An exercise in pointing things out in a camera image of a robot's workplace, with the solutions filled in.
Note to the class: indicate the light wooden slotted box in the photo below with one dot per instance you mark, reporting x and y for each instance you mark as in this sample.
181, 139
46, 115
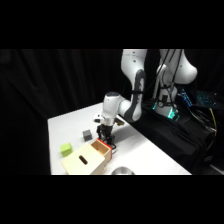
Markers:
83, 162

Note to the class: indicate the silver metal bowl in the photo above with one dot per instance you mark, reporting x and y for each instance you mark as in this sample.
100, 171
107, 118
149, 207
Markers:
122, 171

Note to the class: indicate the grey cube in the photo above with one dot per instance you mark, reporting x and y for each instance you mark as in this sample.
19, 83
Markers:
87, 134

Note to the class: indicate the blue lit keyboard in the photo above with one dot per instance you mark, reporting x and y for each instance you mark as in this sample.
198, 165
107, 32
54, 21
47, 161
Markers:
206, 99

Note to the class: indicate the green cube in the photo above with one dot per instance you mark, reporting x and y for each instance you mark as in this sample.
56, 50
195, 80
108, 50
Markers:
66, 149

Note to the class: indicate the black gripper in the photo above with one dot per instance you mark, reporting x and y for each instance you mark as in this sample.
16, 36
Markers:
104, 128

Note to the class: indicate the green base light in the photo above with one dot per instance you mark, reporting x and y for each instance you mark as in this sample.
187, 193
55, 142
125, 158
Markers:
171, 115

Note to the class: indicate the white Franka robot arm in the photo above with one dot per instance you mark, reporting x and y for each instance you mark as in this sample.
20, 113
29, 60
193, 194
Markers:
133, 100

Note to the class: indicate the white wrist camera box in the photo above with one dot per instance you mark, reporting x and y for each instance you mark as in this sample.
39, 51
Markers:
98, 118

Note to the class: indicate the tan wrist mount piece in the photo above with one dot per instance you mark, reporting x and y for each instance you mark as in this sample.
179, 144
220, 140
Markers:
119, 123

